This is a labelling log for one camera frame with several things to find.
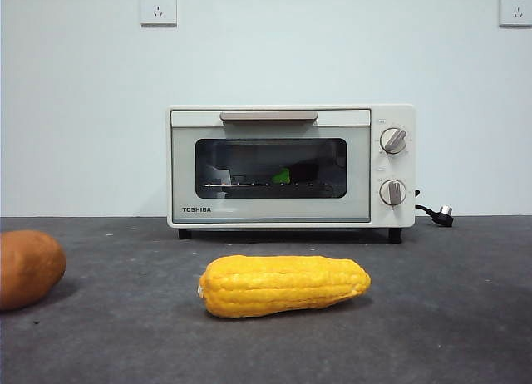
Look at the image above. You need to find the white wall socket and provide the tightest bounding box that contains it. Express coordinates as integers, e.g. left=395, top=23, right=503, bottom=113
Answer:
left=140, top=0, right=179, bottom=27
left=498, top=0, right=532, bottom=28

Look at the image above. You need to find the yellow corn cob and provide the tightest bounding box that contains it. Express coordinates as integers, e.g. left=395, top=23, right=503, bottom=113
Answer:
left=196, top=254, right=372, bottom=318

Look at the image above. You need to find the white Toshiba toaster oven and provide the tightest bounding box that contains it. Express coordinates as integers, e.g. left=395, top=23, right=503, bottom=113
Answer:
left=166, top=104, right=416, bottom=244

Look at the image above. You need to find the glass oven door with handle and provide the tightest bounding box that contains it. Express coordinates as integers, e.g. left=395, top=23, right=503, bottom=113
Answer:
left=170, top=108, right=372, bottom=225

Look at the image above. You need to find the beige oven knob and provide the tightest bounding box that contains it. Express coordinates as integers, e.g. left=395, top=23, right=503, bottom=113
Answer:
left=381, top=127, right=408, bottom=155
left=377, top=178, right=407, bottom=206

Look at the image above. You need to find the purple eggplant with green stem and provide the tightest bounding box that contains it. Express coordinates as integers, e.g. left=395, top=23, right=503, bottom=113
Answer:
left=272, top=163, right=321, bottom=184

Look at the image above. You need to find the brown potato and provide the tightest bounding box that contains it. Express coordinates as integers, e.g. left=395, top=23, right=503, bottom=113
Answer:
left=0, top=229, right=67, bottom=311

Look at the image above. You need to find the metal wire oven rack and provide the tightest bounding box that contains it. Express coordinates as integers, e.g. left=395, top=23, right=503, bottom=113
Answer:
left=204, top=180, right=333, bottom=190

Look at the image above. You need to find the black power cable with plug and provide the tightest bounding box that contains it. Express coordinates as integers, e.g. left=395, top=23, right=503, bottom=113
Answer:
left=413, top=189, right=455, bottom=227

